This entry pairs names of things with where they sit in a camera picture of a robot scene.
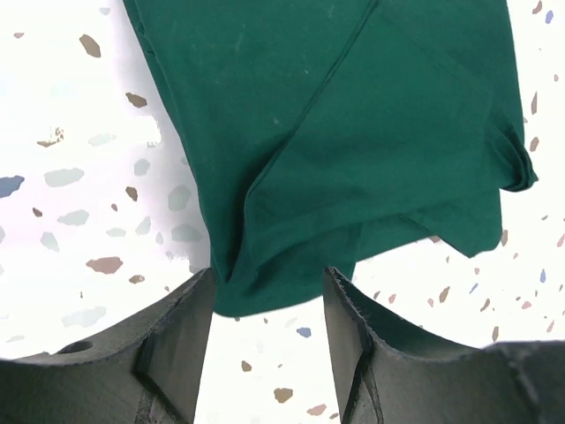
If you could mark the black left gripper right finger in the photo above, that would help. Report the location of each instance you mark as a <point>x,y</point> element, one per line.
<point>388,370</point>

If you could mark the green surgical cloth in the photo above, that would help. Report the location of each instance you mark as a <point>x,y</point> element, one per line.
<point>322,133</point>

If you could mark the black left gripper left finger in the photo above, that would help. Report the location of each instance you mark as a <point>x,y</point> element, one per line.
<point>144,369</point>

